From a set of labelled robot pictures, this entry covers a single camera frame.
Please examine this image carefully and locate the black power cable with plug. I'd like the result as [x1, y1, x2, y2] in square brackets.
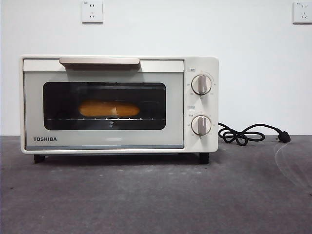
[217, 122, 291, 147]

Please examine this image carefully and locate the cream white Toshiba toaster oven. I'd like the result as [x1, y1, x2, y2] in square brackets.
[19, 55, 219, 164]

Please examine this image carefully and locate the yellow corn cob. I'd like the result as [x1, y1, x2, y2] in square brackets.
[78, 99, 141, 117]

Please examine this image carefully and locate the round cream oven knob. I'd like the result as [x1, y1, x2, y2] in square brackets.
[191, 75, 212, 96]
[191, 115, 212, 136]

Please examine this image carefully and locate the white wall socket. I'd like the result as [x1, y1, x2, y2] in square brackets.
[81, 0, 103, 24]
[292, 0, 312, 24]

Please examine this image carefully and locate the glass oven door with handle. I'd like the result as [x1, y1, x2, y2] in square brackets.
[22, 58, 185, 150]

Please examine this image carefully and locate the metal wire oven rack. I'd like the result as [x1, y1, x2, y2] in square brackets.
[45, 117, 164, 122]

